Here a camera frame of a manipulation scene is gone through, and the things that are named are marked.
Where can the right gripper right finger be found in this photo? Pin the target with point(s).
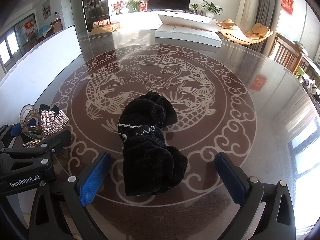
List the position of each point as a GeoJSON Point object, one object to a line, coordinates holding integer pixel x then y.
{"type": "Point", "coordinates": [277, 220]}

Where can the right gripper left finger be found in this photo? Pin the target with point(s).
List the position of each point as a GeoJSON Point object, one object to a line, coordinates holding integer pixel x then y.
{"type": "Point", "coordinates": [47, 218]}

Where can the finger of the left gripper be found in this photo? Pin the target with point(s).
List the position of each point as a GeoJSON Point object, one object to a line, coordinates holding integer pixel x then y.
{"type": "Point", "coordinates": [8, 133]}
{"type": "Point", "coordinates": [51, 145]}

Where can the rhinestone bow hair clip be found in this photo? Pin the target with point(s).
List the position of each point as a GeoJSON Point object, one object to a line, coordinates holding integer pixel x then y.
{"type": "Point", "coordinates": [39, 124]}

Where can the small black velvet scrunchie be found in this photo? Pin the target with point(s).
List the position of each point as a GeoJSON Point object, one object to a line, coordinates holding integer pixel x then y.
{"type": "Point", "coordinates": [150, 165]}

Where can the large white storage box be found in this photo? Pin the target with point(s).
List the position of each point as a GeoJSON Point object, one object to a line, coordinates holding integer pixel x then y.
{"type": "Point", "coordinates": [34, 72]}

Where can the red flower bouquet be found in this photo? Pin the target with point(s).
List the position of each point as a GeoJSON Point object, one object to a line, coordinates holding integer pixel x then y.
{"type": "Point", "coordinates": [118, 6]}

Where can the white tv console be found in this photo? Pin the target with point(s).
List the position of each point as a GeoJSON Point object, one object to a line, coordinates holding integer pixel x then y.
{"type": "Point", "coordinates": [151, 19]}

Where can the dark glass display cabinet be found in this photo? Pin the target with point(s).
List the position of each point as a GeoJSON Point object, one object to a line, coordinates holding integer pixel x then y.
{"type": "Point", "coordinates": [96, 13]}

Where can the green plant beside flowers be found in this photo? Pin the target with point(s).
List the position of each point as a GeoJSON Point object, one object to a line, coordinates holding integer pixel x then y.
{"type": "Point", "coordinates": [134, 5]}

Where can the wooden dining chair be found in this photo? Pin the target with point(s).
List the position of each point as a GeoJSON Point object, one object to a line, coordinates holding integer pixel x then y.
{"type": "Point", "coordinates": [286, 53]}

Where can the white open gift box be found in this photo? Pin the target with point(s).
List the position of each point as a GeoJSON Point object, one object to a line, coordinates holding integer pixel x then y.
{"type": "Point", "coordinates": [185, 29]}

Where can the orange lounge chair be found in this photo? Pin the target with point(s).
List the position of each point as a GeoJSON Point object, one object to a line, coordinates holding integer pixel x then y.
{"type": "Point", "coordinates": [234, 33]}

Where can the small potted plant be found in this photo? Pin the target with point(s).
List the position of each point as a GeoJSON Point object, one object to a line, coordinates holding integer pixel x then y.
{"type": "Point", "coordinates": [194, 7]}

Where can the potted green plant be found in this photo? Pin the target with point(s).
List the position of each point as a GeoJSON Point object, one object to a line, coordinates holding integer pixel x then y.
{"type": "Point", "coordinates": [211, 9]}

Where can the grey curtain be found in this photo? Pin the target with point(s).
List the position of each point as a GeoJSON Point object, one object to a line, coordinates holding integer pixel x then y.
{"type": "Point", "coordinates": [266, 12]}

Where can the framed wall painting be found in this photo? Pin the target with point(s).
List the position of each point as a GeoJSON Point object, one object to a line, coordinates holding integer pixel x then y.
{"type": "Point", "coordinates": [46, 9]}

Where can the red wall hanging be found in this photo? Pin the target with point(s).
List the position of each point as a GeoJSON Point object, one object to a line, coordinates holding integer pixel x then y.
{"type": "Point", "coordinates": [287, 5]}

